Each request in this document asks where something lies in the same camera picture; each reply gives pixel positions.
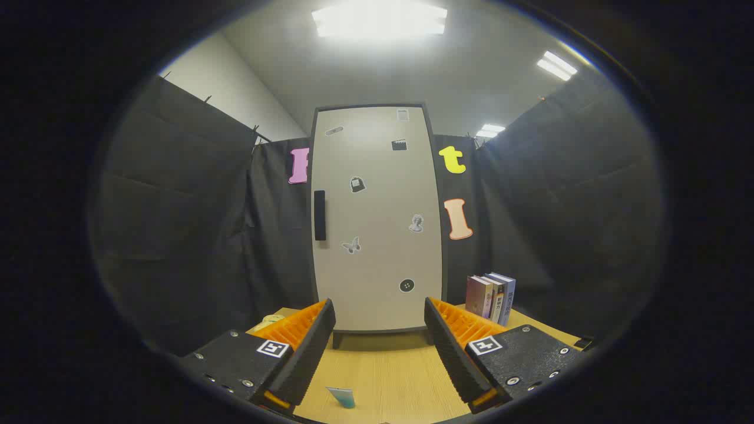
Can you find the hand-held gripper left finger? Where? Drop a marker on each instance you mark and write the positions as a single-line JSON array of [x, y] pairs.
[[306, 359]]

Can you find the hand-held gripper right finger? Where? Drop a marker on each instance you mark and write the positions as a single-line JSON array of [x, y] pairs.
[[456, 359]]

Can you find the blue white tube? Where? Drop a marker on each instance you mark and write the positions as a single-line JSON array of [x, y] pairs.
[[343, 397]]

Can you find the beige cabinet door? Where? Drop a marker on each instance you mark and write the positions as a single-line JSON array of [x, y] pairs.
[[383, 188]]

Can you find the dark grey cabinet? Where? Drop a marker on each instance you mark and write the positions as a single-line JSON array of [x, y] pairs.
[[337, 340]]

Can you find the cream round object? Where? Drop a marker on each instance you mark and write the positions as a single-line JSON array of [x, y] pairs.
[[270, 321]]

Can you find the white spine book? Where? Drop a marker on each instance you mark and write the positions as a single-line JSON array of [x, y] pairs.
[[496, 300]]

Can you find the black backdrop cloth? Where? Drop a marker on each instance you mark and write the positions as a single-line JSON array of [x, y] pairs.
[[188, 224]]

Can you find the narrow ceiling light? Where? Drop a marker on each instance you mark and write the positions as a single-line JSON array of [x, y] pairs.
[[556, 65], [490, 131]]

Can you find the large ceiling light panel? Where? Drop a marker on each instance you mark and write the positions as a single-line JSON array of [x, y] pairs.
[[380, 19]]

